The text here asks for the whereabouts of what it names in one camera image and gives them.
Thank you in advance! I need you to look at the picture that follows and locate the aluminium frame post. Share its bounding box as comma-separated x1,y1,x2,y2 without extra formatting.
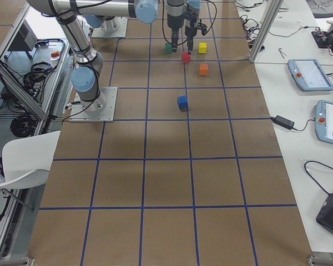
249,0,283,63

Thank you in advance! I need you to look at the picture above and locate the black coiled cable bundle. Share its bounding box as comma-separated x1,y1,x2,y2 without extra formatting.
10,114,37,138

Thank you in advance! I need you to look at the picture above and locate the metal allen key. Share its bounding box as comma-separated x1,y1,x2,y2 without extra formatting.
278,48,286,59

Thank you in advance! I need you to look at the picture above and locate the red wooden block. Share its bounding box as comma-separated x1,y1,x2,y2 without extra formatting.
181,52,191,64

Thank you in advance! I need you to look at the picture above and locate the blue wooden block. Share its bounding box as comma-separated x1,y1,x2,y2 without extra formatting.
177,95,188,111

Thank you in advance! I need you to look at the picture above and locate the blue teach pendant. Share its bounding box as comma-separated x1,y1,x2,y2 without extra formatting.
315,100,333,144
287,59,333,91

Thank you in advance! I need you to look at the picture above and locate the grey control box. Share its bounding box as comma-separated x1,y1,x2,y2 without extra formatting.
4,20,38,59

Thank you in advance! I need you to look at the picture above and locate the white plastic chair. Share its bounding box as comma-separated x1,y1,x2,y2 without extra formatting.
0,131,60,190

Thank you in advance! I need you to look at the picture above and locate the yellow wooden block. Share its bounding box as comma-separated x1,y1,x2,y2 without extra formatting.
198,42,208,54

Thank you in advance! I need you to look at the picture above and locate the orange wooden block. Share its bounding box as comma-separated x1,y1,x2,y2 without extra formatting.
199,63,209,76

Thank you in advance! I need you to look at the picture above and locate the upper blue teach pendant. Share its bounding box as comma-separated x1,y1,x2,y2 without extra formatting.
287,59,333,91

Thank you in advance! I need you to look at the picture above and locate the lower blue teach pendant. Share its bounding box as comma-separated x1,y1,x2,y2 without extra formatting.
315,100,333,144

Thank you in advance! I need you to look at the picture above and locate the black power adapter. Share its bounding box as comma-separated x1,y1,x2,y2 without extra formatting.
271,115,295,130

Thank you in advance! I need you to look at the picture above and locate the orange snack packet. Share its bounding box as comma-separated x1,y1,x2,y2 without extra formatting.
51,50,60,61

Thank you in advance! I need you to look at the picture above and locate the green wooden block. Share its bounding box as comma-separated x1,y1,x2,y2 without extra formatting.
164,43,173,54

